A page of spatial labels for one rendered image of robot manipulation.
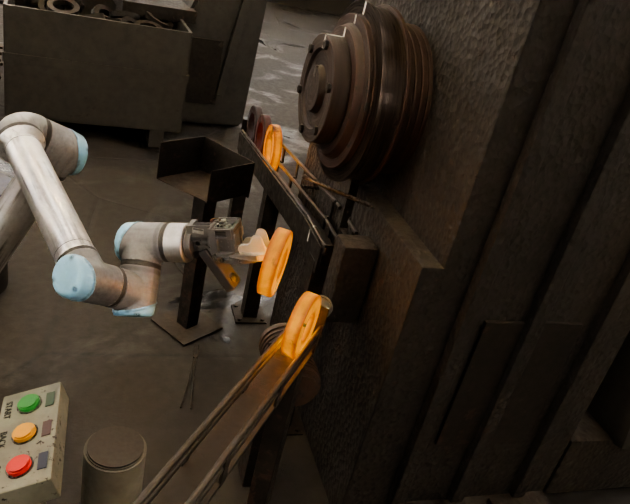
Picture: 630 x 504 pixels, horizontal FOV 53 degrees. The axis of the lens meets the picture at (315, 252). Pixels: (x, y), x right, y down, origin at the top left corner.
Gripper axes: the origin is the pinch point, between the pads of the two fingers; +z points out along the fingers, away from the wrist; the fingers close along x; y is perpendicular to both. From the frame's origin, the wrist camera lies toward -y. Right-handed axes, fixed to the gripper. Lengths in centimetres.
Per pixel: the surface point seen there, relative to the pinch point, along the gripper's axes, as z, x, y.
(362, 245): 14.9, 25.9, -9.1
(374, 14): 17, 41, 45
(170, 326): -69, 71, -68
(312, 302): 8.6, -4.5, -9.0
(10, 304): -125, 55, -52
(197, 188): -50, 73, -12
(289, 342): 4.5, -10.7, -15.6
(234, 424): -0.2, -34.1, -18.7
